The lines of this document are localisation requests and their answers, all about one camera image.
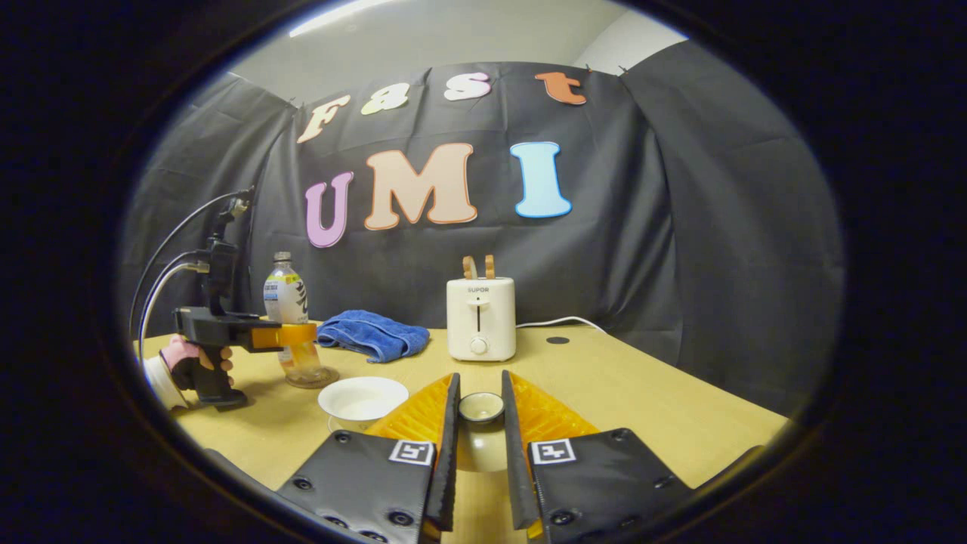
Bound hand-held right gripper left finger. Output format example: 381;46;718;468
276;372;462;544

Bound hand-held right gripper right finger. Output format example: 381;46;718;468
500;370;696;544

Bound clear plastic water bottle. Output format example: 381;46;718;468
264;252;327;383

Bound cream teacup lid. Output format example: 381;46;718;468
456;391;508;474

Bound round cork coaster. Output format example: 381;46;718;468
286;366;341;390

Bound cream ceramic teacup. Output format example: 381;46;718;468
317;376;409;422

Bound blue towel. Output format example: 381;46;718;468
316;310;431;363

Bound white toaster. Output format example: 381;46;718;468
446;277;517;362

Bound black backdrop cloth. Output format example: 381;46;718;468
117;42;845;416

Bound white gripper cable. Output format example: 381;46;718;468
137;261;210;357

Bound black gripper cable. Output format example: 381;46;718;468
129;190;246;333

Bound white toaster cable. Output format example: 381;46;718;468
516;316;607;334

